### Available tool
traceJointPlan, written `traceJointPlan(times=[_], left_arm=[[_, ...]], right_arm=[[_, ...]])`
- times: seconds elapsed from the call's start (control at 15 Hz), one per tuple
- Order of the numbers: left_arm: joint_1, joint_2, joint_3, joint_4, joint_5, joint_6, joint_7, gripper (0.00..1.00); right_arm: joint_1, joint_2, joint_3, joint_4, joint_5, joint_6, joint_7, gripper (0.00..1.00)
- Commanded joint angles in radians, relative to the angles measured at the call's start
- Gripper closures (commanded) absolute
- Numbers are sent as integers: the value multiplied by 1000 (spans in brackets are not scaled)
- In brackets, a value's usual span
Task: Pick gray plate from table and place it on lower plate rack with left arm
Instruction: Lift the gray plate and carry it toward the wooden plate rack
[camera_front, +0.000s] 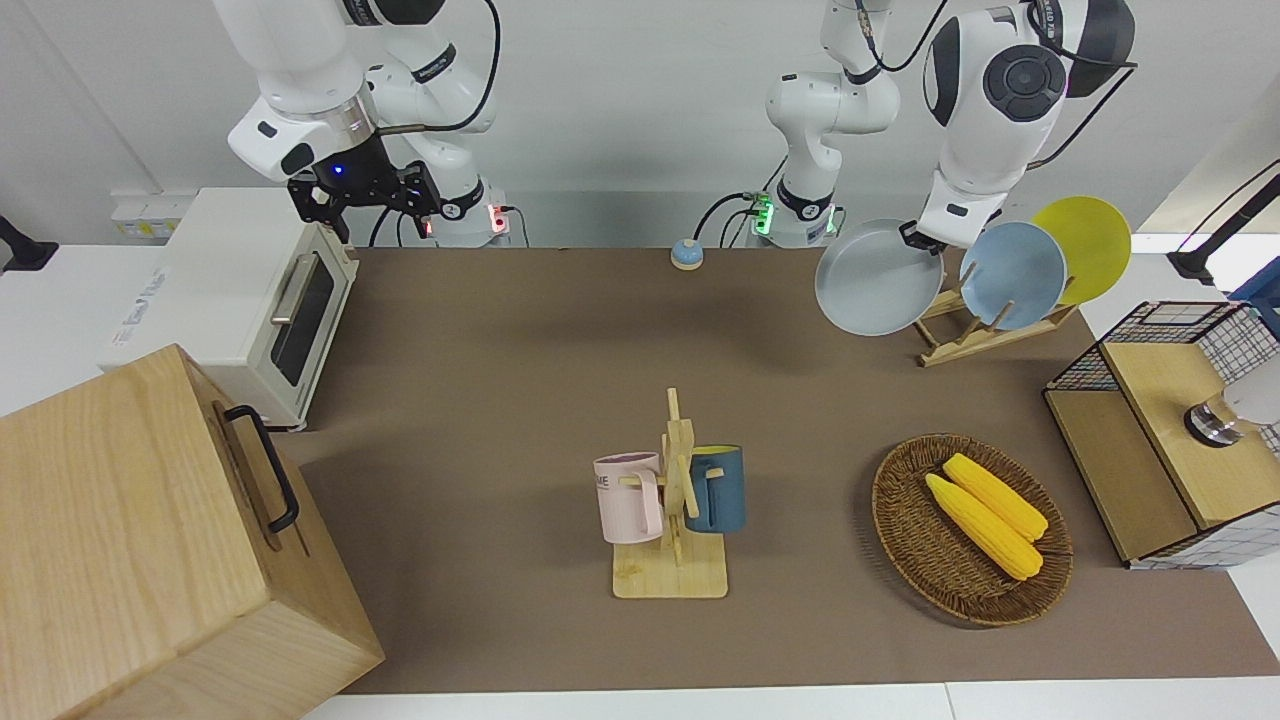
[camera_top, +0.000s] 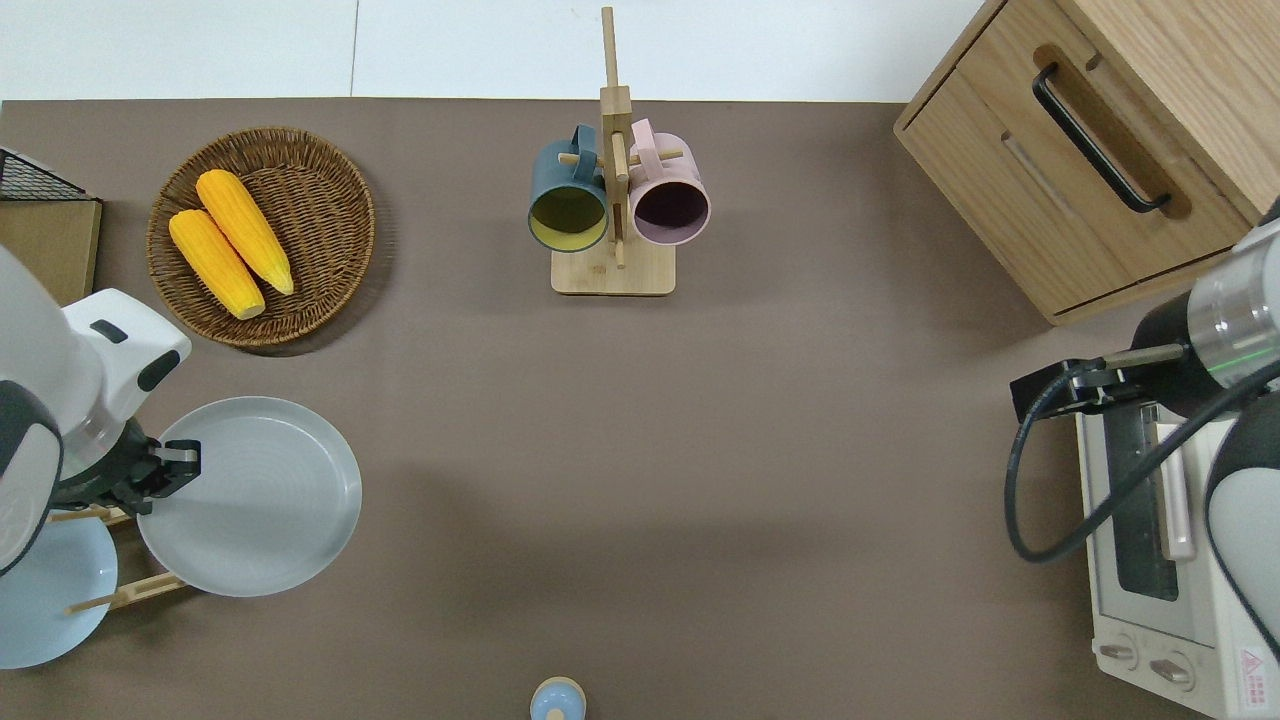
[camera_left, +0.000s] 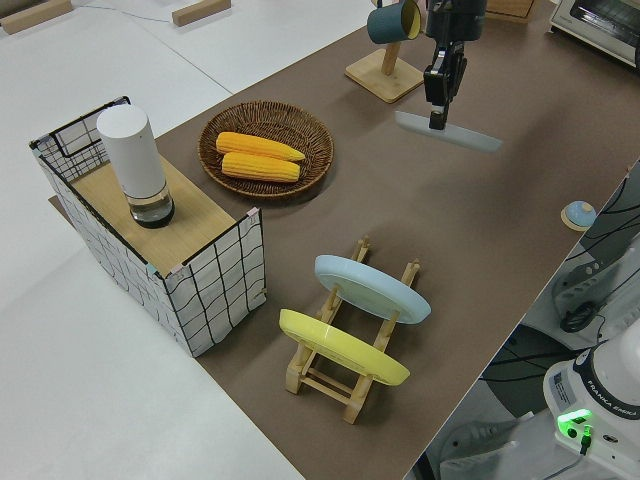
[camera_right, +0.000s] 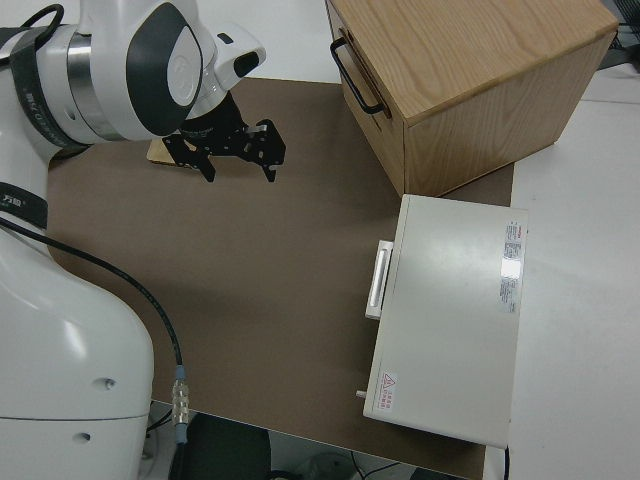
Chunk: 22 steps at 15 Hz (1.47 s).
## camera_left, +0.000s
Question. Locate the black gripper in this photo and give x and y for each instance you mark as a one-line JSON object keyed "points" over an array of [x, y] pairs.
{"points": [[455, 17]]}

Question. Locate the gray plate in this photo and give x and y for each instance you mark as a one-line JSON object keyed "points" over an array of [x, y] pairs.
{"points": [[475, 141]]}

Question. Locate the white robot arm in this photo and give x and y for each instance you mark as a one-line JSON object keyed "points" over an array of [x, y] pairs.
{"points": [[600, 400]]}

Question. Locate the light blue plate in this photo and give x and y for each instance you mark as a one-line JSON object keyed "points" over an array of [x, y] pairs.
{"points": [[370, 290]]}

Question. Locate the yellow plate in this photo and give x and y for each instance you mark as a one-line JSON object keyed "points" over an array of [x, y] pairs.
{"points": [[340, 345]]}

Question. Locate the wooden plate rack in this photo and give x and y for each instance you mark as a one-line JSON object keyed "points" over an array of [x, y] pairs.
{"points": [[293, 381]]}

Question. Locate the wooden mug stand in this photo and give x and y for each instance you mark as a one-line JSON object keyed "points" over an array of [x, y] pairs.
{"points": [[385, 82]]}

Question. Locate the teal mug yellow inside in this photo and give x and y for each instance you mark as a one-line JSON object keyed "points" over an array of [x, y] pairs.
{"points": [[387, 22]]}

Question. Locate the wooden drawer box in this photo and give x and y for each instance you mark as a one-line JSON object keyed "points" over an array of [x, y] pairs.
{"points": [[510, 9]]}

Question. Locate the white toaster oven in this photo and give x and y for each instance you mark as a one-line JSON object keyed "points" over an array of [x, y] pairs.
{"points": [[590, 25]]}

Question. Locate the blue call bell wooden base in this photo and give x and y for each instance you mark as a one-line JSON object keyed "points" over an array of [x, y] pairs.
{"points": [[580, 212]]}

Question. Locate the brown wicker basket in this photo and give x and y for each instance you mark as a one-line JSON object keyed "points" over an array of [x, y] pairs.
{"points": [[265, 117]]}

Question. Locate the brown table mat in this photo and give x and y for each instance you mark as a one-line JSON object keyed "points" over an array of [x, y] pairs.
{"points": [[450, 275]]}

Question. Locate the yellow corn cob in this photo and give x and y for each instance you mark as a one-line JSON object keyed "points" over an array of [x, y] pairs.
{"points": [[255, 145], [260, 167]]}

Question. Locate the pink binder clip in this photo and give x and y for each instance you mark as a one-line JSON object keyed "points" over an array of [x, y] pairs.
{"points": [[179, 271], [253, 215]]}

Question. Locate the grey stand leg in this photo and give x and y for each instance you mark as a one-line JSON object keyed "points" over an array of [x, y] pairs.
{"points": [[585, 285], [480, 445]]}

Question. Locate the wooden block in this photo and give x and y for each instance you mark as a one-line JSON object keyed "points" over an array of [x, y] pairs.
{"points": [[30, 17], [200, 12]]}

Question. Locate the wooden basket lid board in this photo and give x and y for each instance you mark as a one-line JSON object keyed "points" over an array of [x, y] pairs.
{"points": [[190, 220]]}

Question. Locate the white cylinder bottle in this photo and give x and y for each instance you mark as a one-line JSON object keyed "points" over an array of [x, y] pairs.
{"points": [[132, 150]]}

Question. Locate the teal binder clip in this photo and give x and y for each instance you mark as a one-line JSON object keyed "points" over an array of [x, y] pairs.
{"points": [[35, 148], [151, 269]]}

